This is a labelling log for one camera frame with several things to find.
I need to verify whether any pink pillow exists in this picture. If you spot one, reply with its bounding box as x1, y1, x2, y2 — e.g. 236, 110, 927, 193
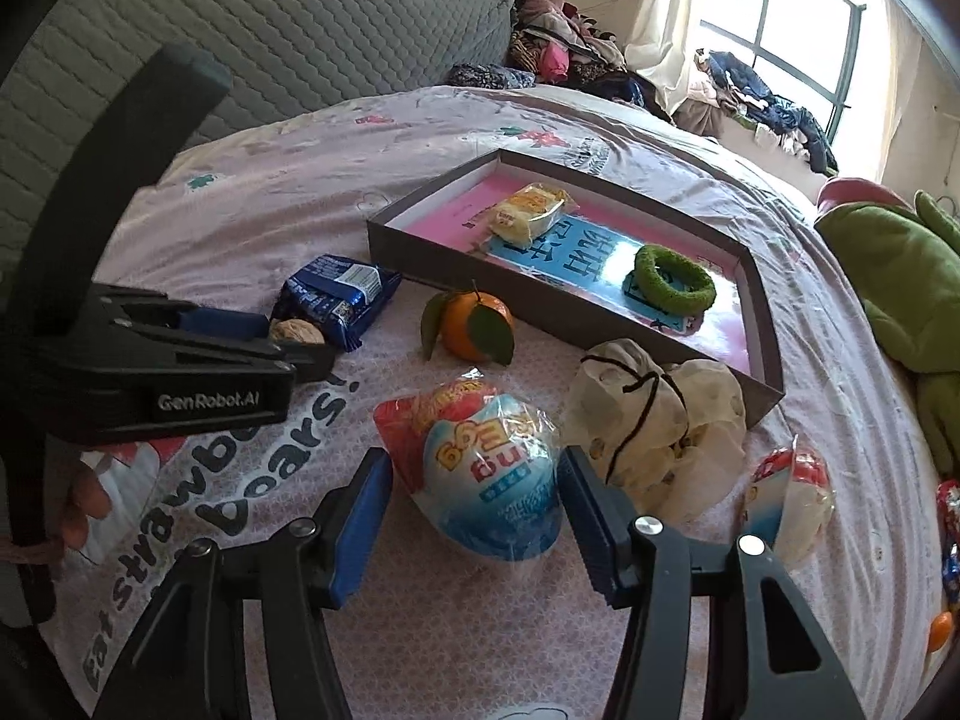
817, 177, 911, 215

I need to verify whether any blue snack packet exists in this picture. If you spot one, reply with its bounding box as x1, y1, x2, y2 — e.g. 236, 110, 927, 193
272, 254, 402, 353

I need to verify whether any small red white toy egg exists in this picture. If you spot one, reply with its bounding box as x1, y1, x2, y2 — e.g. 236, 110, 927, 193
740, 434, 835, 569

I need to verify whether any grey quilted headboard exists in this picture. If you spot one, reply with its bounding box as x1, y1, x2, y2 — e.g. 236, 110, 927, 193
2, 0, 516, 271

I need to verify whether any green fuzzy ring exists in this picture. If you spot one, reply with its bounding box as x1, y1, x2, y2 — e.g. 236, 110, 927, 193
632, 242, 718, 317

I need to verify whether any window with dark frame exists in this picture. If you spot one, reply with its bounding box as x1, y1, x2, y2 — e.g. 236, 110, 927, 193
697, 0, 866, 138

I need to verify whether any red foil snack bag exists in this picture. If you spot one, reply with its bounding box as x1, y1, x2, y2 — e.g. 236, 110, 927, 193
937, 479, 960, 543

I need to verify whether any cream drawstring pouch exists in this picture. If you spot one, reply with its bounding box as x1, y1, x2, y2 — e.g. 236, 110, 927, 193
560, 338, 747, 527

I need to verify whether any brown walnut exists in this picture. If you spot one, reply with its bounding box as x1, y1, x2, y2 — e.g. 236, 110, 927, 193
270, 319, 325, 346

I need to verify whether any blue foil snack bag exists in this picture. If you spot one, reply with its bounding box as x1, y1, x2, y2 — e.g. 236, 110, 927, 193
942, 541, 960, 610

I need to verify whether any pink and blue book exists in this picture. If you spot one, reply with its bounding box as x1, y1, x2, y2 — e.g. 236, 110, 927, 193
395, 160, 754, 374

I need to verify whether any left hand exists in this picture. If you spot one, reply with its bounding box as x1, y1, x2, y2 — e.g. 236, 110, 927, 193
46, 458, 112, 557

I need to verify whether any clothes pile on windowsill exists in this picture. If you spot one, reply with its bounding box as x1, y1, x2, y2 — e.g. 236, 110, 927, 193
695, 49, 838, 177

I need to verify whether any small orange at edge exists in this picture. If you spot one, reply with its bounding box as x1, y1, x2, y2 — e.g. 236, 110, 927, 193
926, 611, 955, 655

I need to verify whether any cream curtain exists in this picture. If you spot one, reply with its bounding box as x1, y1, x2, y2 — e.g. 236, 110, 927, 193
625, 0, 693, 114

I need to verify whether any green quilted blanket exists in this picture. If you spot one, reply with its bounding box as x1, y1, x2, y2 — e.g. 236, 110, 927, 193
815, 190, 958, 476

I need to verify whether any orange tangerine with leaves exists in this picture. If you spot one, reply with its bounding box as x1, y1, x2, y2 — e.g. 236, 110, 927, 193
420, 289, 516, 366

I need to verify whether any yellow cake packet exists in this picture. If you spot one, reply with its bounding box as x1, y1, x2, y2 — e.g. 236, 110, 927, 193
487, 182, 578, 249

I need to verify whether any clothes pile beside headboard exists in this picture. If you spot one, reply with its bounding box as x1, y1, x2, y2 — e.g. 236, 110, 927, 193
446, 0, 672, 124

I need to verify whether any large blue toy egg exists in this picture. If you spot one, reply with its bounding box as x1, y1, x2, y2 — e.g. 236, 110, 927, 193
373, 369, 563, 564

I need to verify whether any pink printed bedsheet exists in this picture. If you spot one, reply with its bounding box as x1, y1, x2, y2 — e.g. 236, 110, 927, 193
43, 88, 940, 718

